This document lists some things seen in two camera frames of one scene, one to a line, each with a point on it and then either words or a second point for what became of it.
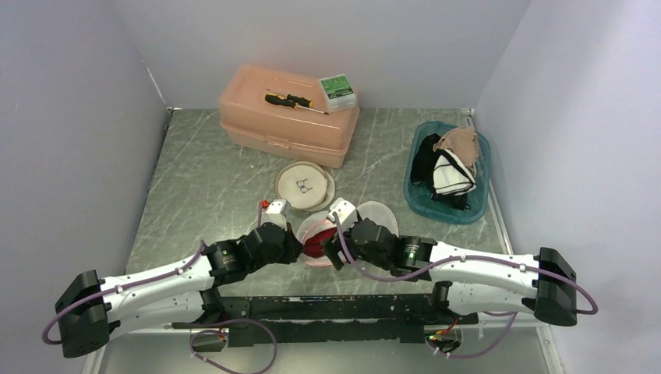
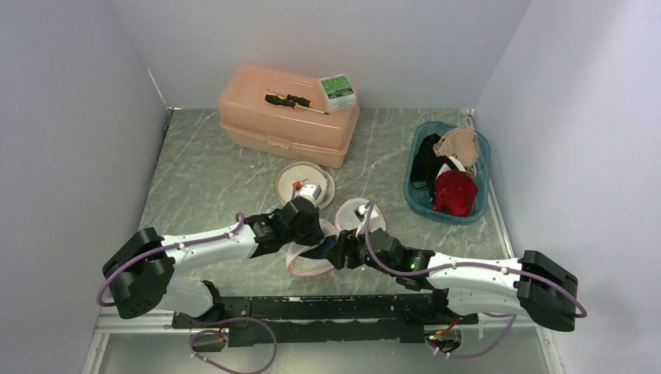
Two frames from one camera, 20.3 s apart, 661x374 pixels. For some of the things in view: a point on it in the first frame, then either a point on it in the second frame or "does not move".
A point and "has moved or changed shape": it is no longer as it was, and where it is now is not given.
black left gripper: [291, 252] to [316, 234]
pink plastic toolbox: [282, 113] does not move
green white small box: [338, 93] does not move
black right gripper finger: [334, 251] does not move
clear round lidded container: [376, 211] has moved or changed shape
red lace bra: [312, 245] has moved or changed shape
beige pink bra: [463, 142] does not move
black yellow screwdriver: [293, 101] does not move
